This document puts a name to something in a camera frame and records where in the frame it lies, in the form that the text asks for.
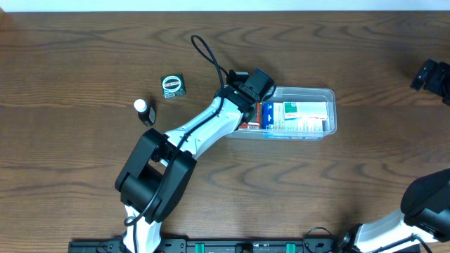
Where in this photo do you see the clear plastic container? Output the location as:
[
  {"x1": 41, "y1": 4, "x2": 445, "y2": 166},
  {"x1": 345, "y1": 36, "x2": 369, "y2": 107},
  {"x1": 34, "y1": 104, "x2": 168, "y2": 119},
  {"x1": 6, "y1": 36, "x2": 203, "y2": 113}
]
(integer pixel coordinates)
[{"x1": 228, "y1": 86, "x2": 338, "y2": 141}]

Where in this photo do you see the green Zam-Buk box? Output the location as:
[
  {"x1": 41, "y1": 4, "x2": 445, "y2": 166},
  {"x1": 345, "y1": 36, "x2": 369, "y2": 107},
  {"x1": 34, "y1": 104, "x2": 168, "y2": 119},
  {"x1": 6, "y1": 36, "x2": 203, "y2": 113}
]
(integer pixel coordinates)
[{"x1": 160, "y1": 73, "x2": 186, "y2": 98}]

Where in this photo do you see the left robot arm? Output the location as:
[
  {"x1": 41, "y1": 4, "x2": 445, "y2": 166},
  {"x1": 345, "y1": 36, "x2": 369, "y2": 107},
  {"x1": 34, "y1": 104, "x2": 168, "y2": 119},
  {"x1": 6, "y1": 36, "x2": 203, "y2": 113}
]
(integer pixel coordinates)
[{"x1": 115, "y1": 82, "x2": 276, "y2": 252}]

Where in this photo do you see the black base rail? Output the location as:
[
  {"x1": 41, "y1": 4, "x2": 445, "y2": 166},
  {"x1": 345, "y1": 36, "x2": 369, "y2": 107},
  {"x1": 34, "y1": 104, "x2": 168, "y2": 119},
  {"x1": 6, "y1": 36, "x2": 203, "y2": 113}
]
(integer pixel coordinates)
[{"x1": 68, "y1": 237, "x2": 421, "y2": 253}]

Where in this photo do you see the dark bottle white cap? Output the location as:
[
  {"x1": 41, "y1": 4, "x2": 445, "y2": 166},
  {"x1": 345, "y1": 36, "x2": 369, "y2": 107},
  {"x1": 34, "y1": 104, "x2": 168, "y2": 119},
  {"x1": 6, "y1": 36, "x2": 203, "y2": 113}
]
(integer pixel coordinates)
[{"x1": 134, "y1": 99, "x2": 156, "y2": 127}]

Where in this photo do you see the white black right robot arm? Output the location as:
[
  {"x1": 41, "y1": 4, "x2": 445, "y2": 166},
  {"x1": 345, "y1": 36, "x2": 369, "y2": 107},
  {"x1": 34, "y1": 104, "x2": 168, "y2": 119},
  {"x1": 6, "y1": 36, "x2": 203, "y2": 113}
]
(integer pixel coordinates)
[{"x1": 332, "y1": 169, "x2": 449, "y2": 252}]

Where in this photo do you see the red Panadol ActiFast packet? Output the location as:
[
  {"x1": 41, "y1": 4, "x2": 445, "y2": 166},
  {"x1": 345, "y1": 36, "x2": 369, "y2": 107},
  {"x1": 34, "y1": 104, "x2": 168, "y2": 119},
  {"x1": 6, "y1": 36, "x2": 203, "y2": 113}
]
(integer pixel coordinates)
[{"x1": 239, "y1": 103, "x2": 262, "y2": 129}]

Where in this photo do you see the blue Cool Fever box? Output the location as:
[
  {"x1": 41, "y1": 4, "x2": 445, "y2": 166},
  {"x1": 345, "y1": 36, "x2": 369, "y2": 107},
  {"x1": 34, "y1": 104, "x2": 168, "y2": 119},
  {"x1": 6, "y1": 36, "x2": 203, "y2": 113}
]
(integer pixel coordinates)
[{"x1": 262, "y1": 102, "x2": 328, "y2": 138}]

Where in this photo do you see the white green medicine box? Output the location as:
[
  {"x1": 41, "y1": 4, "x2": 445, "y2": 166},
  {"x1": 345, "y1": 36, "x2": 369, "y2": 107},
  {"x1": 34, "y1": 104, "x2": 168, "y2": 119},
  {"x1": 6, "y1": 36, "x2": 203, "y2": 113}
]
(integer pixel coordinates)
[{"x1": 283, "y1": 102, "x2": 328, "y2": 120}]

